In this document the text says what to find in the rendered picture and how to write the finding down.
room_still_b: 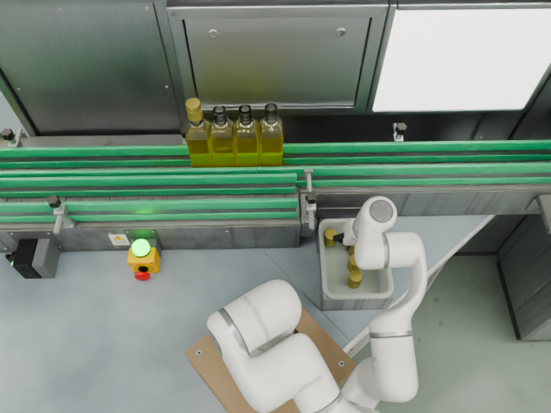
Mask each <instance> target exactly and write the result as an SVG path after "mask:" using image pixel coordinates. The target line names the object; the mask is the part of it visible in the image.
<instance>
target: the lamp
mask: <svg viewBox="0 0 551 413"><path fill-rule="evenodd" d="M132 250H133V253H134V255H135V256H136V257H139V258H143V257H146V256H147V255H148V254H149V253H150V251H151V247H150V245H149V244H148V242H147V241H146V240H144V239H138V240H136V241H135V242H134V243H133V245H132Z"/></svg>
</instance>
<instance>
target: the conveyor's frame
mask: <svg viewBox="0 0 551 413"><path fill-rule="evenodd" d="M312 191H315V192H316V194H317V195H318V199H317V200H316V214H315V215H314V216H315V217H317V211H318V208H338V207H362V206H363V204H364V203H365V202H366V201H367V200H368V199H370V198H371V197H376V196H381V197H386V198H388V199H389V200H390V201H391V202H392V203H393V204H394V205H395V207H396V209H397V216H460V215H511V214H540V210H533V211H526V208H527V207H528V205H529V204H530V203H531V201H532V200H533V199H534V198H537V196H538V195H545V194H551V184H532V185H527V184H526V185H479V186H442V185H441V186H425V187H413V186H412V187H385V186H384V187H372V188H371V187H370V188H356V186H355V188H342V186H341V188H313V187H312ZM296 192H298V203H299V220H286V219H284V220H271V218H270V219H269V220H256V219H255V220H211V219H210V220H200V221H196V220H195V221H181V220H180V221H149V222H136V221H135V222H97V223H91V221H90V223H77V225H80V229H77V230H76V231H65V230H64V228H63V225H64V223H61V227H60V231H59V234H54V235H55V237H56V238H57V240H58V241H59V242H60V243H61V245H62V246H63V247H64V248H65V249H66V251H67V252H78V251H128V250H129V249H130V242H129V240H128V238H127V237H126V235H125V233H124V231H123V229H156V230H157V233H158V235H159V238H160V239H161V242H162V246H163V247H164V250H178V249H228V248H278V247H299V239H300V230H301V216H300V201H299V195H300V194H301V193H307V189H306V188H296ZM55 224H56V223H46V222H45V224H1V223H0V252H16V249H17V246H18V244H17V243H16V241H15V240H14V239H13V238H12V237H11V236H10V235H9V234H8V233H7V231H52V233H53V231H54V228H55Z"/></svg>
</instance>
